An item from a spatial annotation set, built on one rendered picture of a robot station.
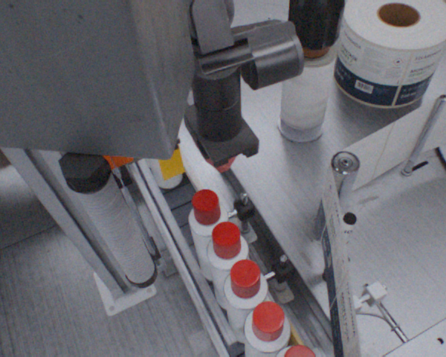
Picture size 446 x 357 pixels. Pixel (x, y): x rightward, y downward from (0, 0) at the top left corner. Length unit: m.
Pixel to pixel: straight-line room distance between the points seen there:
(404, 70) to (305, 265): 0.40
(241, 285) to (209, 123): 0.19
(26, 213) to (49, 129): 0.61
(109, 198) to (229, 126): 0.23
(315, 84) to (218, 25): 0.32
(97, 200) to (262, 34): 0.26
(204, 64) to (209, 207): 0.16
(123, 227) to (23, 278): 0.49
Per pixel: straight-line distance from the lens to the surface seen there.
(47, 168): 0.47
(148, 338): 0.73
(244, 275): 0.47
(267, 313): 0.45
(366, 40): 0.84
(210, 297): 0.59
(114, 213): 0.35
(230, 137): 0.53
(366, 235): 0.74
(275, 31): 0.50
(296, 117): 0.78
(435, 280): 0.74
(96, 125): 0.28
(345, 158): 0.58
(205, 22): 0.45
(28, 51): 0.26
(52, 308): 0.79
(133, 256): 0.41
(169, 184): 0.76
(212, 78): 0.46
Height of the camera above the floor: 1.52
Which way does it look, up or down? 55 degrees down
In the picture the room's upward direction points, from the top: 6 degrees counter-clockwise
